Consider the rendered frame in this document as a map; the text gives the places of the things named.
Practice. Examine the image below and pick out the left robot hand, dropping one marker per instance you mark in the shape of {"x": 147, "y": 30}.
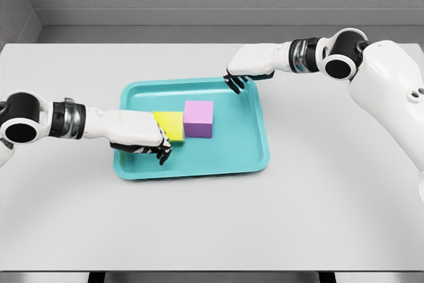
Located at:
{"x": 136, "y": 128}

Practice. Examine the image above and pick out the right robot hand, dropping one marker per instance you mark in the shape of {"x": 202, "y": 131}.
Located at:
{"x": 251, "y": 59}

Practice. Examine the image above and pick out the yellow cube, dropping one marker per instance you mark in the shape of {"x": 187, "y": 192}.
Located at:
{"x": 174, "y": 125}

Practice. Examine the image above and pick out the pink cube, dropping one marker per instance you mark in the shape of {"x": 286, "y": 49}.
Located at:
{"x": 198, "y": 119}

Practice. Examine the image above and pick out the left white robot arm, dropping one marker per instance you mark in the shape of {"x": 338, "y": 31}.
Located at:
{"x": 49, "y": 120}

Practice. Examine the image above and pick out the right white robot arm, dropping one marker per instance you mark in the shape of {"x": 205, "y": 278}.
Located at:
{"x": 361, "y": 71}

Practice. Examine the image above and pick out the teal plastic tray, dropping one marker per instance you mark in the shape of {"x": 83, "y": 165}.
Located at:
{"x": 232, "y": 144}

